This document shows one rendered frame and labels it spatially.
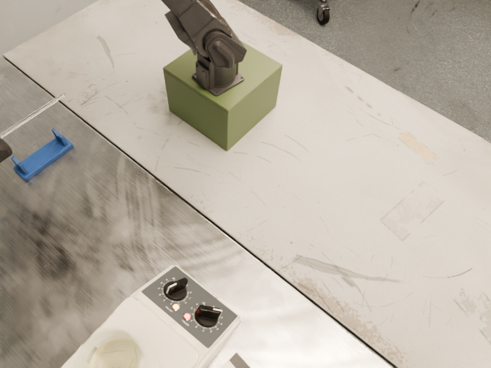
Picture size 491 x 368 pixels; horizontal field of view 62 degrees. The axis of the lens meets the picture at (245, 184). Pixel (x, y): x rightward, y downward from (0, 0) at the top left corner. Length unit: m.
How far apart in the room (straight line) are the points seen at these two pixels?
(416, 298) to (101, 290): 0.47
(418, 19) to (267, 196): 2.23
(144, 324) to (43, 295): 0.20
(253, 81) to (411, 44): 1.97
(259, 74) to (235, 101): 0.08
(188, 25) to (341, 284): 0.44
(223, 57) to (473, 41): 2.30
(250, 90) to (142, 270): 0.34
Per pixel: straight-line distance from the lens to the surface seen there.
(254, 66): 0.75
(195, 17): 0.60
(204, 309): 0.56
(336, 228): 0.70
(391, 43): 2.58
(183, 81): 0.72
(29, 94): 0.92
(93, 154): 0.78
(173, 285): 0.57
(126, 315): 0.55
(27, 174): 0.78
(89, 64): 0.94
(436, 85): 2.43
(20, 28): 2.05
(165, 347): 0.53
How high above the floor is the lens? 1.51
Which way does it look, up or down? 58 degrees down
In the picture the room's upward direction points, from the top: 6 degrees clockwise
